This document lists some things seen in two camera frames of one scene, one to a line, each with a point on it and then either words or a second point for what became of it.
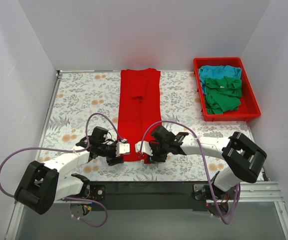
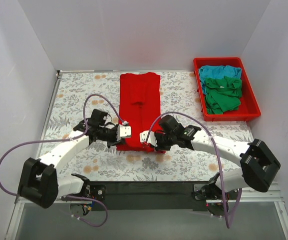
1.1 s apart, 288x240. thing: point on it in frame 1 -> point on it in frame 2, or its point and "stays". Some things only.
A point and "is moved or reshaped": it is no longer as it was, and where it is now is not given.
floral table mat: (84, 101) stays
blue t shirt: (217, 71) stays
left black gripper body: (114, 159) -> (114, 136)
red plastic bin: (249, 108) stays
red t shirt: (140, 106) is moved or reshaped
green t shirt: (222, 94) stays
